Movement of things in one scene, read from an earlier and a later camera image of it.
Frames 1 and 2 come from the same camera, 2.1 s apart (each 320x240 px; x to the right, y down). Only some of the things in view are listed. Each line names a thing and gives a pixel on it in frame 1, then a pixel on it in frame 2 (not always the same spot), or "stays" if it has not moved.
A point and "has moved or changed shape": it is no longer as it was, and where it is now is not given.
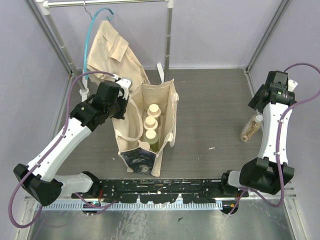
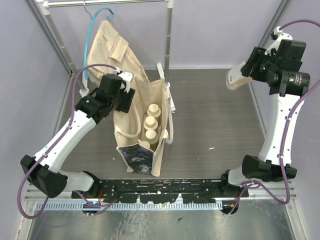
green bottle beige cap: x=152 y=137 stays
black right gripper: x=255 y=104 -> x=257 y=55
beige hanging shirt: x=110 y=53 stays
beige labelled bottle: x=154 y=110 stays
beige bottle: x=150 y=123 stays
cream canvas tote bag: x=127 y=131 has moved or changed shape
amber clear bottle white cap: x=252 y=126 -> x=234 y=78
